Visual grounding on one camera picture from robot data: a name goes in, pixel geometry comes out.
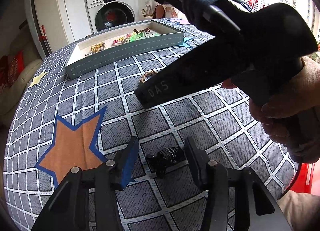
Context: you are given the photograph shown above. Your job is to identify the black claw hair clip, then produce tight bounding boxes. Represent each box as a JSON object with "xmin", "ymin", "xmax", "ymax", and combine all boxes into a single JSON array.
[{"xmin": 145, "ymin": 147, "xmax": 185, "ymax": 178}]

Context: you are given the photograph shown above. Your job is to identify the tan braided bracelet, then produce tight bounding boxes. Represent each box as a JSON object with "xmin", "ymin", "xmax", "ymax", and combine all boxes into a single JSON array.
[{"xmin": 138, "ymin": 69, "xmax": 158, "ymax": 85}]

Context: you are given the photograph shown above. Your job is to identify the green transparent bangle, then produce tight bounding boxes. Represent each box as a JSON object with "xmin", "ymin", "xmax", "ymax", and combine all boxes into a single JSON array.
[{"xmin": 129, "ymin": 32, "xmax": 160, "ymax": 42}]

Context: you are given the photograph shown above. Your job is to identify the pink yellow beaded bracelet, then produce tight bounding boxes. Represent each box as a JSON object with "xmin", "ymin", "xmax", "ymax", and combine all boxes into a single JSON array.
[{"xmin": 112, "ymin": 35, "xmax": 131, "ymax": 46}]

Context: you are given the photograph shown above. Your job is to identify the yellow cord bracelet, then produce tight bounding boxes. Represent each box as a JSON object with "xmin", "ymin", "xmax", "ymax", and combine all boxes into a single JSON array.
[{"xmin": 90, "ymin": 42, "xmax": 107, "ymax": 53}]

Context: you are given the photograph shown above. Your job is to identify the green jewelry tray box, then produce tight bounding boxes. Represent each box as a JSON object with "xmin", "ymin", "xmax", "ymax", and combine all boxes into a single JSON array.
[{"xmin": 65, "ymin": 20, "xmax": 184, "ymax": 79}]

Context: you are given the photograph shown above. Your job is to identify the person right hand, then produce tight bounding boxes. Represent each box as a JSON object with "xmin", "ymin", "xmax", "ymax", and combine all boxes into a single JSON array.
[{"xmin": 221, "ymin": 56, "xmax": 320, "ymax": 164}]

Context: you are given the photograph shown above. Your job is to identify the grey checkered tablecloth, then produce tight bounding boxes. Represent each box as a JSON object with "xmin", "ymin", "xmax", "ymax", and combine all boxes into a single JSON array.
[{"xmin": 3, "ymin": 25, "xmax": 298, "ymax": 230}]

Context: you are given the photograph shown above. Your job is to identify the white washing machine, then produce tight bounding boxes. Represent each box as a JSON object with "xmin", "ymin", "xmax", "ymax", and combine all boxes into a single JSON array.
[{"xmin": 86, "ymin": 0, "xmax": 139, "ymax": 32}]

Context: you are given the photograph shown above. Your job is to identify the cream sofa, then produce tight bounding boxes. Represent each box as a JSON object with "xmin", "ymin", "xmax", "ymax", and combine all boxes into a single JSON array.
[{"xmin": 1, "ymin": 25, "xmax": 43, "ymax": 127}]

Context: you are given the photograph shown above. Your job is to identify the red cushion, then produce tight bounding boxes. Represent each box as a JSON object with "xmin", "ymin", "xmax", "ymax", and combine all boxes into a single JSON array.
[{"xmin": 0, "ymin": 50, "xmax": 25, "ymax": 94}]

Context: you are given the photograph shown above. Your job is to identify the white tall cabinet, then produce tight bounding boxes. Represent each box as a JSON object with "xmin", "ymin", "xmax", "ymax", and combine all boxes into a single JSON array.
[{"xmin": 24, "ymin": 0, "xmax": 93, "ymax": 59}]

